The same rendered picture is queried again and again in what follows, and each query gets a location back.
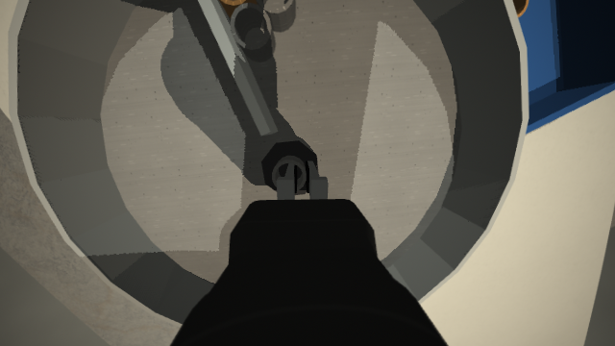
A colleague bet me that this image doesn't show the blue open crate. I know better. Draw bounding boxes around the blue open crate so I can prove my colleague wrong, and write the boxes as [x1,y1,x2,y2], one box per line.
[518,0,615,133]

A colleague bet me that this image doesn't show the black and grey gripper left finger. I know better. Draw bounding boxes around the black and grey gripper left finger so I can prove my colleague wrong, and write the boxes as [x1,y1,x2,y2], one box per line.
[277,163,297,200]

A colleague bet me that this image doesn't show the bronze bushing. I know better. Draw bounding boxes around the bronze bushing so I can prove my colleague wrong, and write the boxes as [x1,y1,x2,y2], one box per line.
[219,0,257,18]
[513,0,529,17]

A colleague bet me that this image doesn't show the dark grey metal bushing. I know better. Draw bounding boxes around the dark grey metal bushing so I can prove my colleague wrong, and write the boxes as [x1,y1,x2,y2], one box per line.
[257,0,296,32]
[230,3,276,62]
[272,156,307,191]

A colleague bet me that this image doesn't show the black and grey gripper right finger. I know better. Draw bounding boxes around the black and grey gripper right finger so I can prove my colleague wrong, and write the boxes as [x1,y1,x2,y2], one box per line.
[306,161,329,199]

